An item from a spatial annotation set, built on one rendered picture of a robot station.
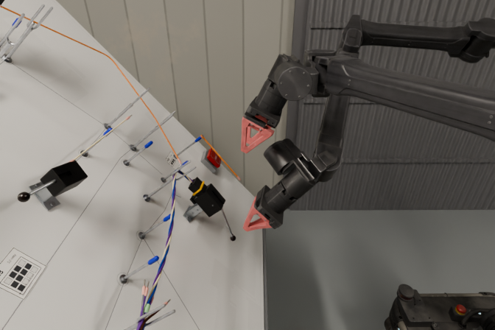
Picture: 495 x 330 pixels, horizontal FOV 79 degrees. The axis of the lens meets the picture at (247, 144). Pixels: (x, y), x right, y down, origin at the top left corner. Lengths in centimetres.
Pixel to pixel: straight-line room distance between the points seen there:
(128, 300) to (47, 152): 28
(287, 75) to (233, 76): 144
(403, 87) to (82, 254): 54
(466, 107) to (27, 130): 65
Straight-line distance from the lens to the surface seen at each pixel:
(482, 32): 108
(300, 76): 51
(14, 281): 51
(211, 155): 93
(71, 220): 57
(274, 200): 68
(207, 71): 194
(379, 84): 51
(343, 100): 79
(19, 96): 68
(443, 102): 46
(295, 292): 197
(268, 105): 59
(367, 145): 224
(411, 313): 172
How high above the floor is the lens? 160
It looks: 29 degrees down
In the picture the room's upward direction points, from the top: straight up
